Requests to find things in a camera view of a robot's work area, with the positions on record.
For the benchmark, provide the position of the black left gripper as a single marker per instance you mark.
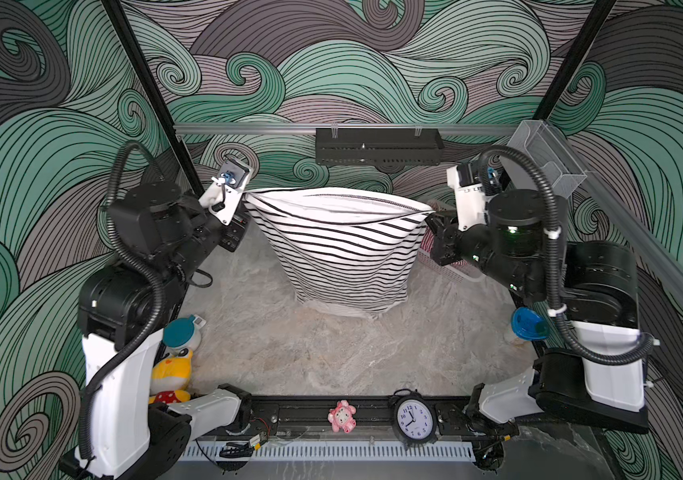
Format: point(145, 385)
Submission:
point(235, 232)

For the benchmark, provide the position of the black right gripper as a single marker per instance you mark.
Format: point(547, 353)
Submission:
point(450, 229)

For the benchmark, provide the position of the black white striped tank top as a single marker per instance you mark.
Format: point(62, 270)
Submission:
point(346, 252)

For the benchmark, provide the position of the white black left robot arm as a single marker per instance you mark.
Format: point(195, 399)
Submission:
point(161, 236)

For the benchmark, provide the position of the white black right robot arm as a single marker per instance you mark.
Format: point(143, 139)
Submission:
point(511, 225)

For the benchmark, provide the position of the white plastic laundry basket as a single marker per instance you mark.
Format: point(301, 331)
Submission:
point(459, 271)

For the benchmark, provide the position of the blue round lid object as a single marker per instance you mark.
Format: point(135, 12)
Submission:
point(527, 325)

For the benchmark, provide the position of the teal round lid object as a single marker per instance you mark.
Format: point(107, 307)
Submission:
point(183, 334)

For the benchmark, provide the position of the yellow red plush doll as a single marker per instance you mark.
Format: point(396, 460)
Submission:
point(170, 379)

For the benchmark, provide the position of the black analog alarm clock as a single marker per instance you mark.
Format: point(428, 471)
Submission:
point(414, 421)

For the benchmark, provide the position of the pink plush toy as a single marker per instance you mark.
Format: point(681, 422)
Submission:
point(342, 417)

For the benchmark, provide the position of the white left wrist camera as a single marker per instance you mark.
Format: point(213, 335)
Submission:
point(223, 197)

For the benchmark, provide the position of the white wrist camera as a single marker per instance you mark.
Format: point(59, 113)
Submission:
point(472, 193)
point(223, 197)

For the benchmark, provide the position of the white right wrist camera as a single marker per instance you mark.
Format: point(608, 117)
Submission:
point(472, 193)

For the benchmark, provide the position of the black wall shelf tray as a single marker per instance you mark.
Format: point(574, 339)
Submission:
point(387, 148)

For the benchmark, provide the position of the clear plastic wall bin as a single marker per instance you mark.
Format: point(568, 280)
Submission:
point(550, 150)

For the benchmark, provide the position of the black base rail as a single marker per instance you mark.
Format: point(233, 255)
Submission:
point(290, 417)

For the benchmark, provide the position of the black vertical frame post right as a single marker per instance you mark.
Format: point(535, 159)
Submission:
point(575, 56)

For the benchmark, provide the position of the black vertical frame post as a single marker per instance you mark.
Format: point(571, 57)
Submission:
point(131, 48)
point(575, 56)

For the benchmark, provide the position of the white slotted cable duct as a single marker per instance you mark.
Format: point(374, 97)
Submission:
point(380, 451)

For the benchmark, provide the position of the black vertical frame post left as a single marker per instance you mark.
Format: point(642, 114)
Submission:
point(131, 48)

